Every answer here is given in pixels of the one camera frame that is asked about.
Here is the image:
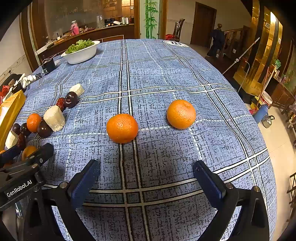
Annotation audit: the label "large round orange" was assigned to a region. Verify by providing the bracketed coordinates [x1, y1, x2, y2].
[166, 99, 196, 130]

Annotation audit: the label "brown wooden door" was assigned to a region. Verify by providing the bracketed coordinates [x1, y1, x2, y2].
[190, 2, 217, 48]

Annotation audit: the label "small orange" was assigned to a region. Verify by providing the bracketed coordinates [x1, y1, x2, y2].
[21, 146, 38, 161]
[26, 113, 42, 133]

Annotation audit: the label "green lettuce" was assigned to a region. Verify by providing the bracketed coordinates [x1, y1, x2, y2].
[67, 39, 95, 55]

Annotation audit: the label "black bag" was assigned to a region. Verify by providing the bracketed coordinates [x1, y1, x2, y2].
[7, 73, 23, 82]

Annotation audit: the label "blue thermos flask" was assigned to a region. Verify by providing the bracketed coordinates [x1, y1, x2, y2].
[254, 104, 269, 124]

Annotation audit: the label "low wooden cabinet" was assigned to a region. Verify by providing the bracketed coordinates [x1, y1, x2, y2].
[269, 76, 296, 109]

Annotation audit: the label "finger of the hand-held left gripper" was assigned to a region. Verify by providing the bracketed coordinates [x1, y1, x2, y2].
[0, 146, 22, 168]
[22, 143, 54, 164]

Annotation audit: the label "dark hanging coat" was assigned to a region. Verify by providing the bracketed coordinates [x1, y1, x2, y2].
[206, 23, 226, 58]

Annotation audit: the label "metal kettle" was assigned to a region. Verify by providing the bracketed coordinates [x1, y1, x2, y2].
[262, 115, 275, 128]

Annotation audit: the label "golden cabinet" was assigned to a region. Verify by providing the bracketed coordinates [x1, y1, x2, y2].
[233, 0, 284, 98]

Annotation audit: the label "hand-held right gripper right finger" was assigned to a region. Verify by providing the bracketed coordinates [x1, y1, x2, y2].
[193, 160, 270, 241]

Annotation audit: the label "pink bottle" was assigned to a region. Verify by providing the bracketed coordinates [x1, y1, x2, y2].
[70, 20, 79, 36]

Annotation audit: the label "metal mop pole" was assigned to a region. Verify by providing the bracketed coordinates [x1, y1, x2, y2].
[222, 37, 260, 75]

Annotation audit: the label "white bowl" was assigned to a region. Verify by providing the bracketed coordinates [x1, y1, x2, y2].
[60, 40, 100, 65]

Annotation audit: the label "black box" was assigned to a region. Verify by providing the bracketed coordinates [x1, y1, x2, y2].
[42, 57, 56, 75]

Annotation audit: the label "dark wooden chair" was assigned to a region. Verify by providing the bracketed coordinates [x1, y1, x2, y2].
[173, 19, 186, 42]

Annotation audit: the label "yellow plastic bag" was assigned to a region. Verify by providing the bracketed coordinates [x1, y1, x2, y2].
[0, 90, 26, 151]

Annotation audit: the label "white cloth gloves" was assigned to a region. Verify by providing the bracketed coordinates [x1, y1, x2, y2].
[20, 74, 39, 87]

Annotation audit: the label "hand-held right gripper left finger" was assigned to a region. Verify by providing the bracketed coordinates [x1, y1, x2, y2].
[23, 159, 101, 241]

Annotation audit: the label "white bucket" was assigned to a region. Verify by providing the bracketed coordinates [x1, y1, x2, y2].
[260, 91, 273, 107]

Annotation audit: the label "wooden stair railing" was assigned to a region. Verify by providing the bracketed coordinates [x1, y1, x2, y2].
[223, 28, 244, 58]

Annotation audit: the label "red plastic bag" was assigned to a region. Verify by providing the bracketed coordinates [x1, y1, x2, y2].
[0, 85, 10, 105]

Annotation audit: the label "blue plaid tablecloth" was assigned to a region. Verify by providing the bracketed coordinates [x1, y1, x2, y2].
[5, 38, 278, 241]

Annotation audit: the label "wooden sideboard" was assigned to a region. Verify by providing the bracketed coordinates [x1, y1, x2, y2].
[36, 23, 135, 61]

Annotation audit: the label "bamboo painted panel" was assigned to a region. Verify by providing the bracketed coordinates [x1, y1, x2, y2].
[143, 0, 160, 39]

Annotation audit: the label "large white sugarcane piece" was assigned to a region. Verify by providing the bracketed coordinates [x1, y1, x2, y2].
[43, 105, 66, 132]

